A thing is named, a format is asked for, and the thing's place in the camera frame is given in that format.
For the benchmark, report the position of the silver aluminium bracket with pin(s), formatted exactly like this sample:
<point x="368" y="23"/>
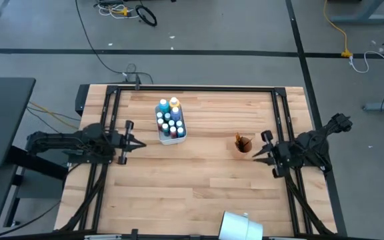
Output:
<point x="102" y="237"/>

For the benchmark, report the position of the black clamp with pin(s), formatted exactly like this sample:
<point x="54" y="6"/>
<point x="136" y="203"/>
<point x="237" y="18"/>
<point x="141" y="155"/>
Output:
<point x="134" y="232"/>

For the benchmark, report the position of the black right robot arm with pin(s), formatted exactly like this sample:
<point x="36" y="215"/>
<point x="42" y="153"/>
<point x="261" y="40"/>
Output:
<point x="312" y="143"/>

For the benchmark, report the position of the black desk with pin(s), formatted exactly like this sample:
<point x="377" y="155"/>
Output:
<point x="5" y="120"/>

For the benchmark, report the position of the small teal paint bottle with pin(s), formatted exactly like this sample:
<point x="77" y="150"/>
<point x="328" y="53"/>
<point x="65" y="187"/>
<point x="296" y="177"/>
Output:
<point x="159" y="115"/>

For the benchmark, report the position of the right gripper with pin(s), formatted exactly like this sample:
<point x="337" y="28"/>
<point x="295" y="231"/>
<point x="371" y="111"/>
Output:
<point x="278" y="155"/>

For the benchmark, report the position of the gray desk leg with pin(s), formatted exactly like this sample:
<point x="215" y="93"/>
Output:
<point x="362" y="18"/>

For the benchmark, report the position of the white plastic bin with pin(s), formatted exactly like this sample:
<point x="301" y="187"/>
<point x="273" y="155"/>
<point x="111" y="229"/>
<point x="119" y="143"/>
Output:
<point x="170" y="141"/>

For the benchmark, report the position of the large turquoise paint bottle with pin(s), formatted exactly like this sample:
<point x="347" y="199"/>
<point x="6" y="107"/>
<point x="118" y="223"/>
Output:
<point x="164" y="105"/>

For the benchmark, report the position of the large yellow paint bottle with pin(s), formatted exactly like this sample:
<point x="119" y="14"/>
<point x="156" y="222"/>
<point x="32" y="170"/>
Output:
<point x="174" y="101"/>

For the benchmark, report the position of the black aluminium table frame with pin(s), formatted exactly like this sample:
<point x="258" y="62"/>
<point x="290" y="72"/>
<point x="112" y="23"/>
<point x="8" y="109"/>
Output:
<point x="195" y="88"/>

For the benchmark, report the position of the small teal-green paint bottle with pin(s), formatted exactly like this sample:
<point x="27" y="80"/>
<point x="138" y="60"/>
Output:
<point x="165" y="127"/>

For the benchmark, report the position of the small dark red paint bottle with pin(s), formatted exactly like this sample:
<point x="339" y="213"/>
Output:
<point x="160" y="122"/>

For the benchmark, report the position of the large purple paint bottle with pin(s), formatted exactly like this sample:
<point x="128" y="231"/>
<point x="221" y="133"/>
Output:
<point x="175" y="112"/>

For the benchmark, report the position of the black desk base frame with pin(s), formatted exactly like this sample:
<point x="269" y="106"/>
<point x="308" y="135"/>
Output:
<point x="35" y="163"/>

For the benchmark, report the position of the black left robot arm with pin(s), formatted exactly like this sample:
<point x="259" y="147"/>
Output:
<point x="62" y="138"/>

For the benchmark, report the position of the dark paintbrush orange tip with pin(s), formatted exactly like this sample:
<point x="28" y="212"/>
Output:
<point x="246" y="142"/>

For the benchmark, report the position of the white cylindrical lamp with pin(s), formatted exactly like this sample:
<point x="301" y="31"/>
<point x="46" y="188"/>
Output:
<point x="239" y="227"/>

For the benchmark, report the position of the peach plastic cup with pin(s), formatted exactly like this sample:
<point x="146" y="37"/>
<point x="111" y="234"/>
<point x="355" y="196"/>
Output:
<point x="242" y="150"/>

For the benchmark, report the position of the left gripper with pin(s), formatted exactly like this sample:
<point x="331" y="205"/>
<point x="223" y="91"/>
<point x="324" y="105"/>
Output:
<point x="123" y="141"/>

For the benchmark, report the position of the small dark green paint bottle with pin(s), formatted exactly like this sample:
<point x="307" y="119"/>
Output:
<point x="179" y="124"/>

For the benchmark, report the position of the black control box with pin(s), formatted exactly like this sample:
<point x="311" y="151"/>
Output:
<point x="81" y="100"/>

